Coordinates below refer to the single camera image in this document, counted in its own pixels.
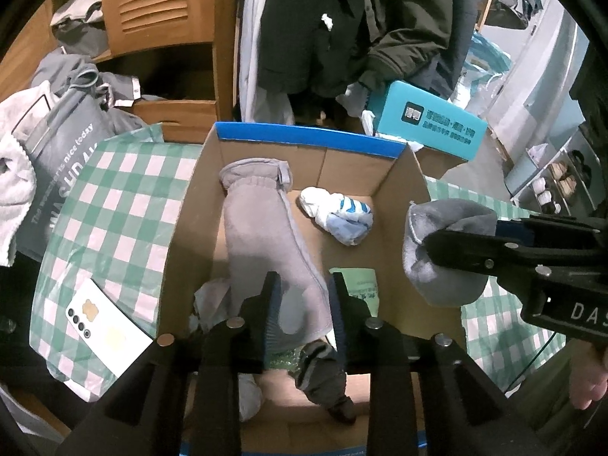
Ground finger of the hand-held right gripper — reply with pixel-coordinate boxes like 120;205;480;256
494;216;602;252
423;230;547;279

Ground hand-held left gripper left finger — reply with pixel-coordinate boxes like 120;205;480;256
54;272;283;456

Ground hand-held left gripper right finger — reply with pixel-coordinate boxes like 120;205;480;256
330;272;547;456

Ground short grey fleece sock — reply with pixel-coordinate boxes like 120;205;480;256
401;198;497;307

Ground dark grey sock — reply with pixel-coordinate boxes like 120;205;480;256
290;339;357;424

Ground long grey fleece sock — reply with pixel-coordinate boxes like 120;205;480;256
218;159;333;350

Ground white blue striped sock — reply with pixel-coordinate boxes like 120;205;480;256
316;192;374;247

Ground cardboard box with blue rim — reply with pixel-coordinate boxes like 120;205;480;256
154;121;469;452

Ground small white sock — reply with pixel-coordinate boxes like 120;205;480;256
298;186;336;219

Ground person's right hand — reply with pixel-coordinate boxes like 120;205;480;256
567;342;608;412

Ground green plastic packet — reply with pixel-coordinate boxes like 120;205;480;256
329;267;381;324

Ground green glitter cloth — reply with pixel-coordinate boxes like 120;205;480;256
271;349;305;371

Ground pair of beige shoes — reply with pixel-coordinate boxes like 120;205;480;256
553;161;583;196

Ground grey shoe rack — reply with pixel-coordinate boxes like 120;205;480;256
503;130;595;215

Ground pair of black shoes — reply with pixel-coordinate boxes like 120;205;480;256
567;149;592;172

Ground person's olive jacket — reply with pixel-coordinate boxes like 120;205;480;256
503;342;608;456

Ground clear plastic bag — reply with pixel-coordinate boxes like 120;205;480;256
455;70;505;111

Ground white smartphone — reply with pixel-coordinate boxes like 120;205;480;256
65;278;154;376

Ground silver refrigerator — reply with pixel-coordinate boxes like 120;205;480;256
487;0;591;130

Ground teal printed box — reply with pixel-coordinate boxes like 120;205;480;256
368;81;489;162

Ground blue plastic bag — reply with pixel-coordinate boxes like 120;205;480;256
463;31;514;87

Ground green checked tablecloth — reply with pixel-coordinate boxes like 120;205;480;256
28;123;575;400

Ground dark hanging bag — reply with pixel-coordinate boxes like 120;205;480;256
489;0;545;30

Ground olive hanging jacket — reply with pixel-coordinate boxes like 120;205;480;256
332;0;458;97

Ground white towel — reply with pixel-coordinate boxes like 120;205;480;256
0;81;54;267

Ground grey hoodie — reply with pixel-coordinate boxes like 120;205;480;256
31;52;142;111

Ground wooden cabinet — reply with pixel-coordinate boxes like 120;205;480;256
0;0;238;144

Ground grey white folded garment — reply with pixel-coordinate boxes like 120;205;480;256
50;0;111;58

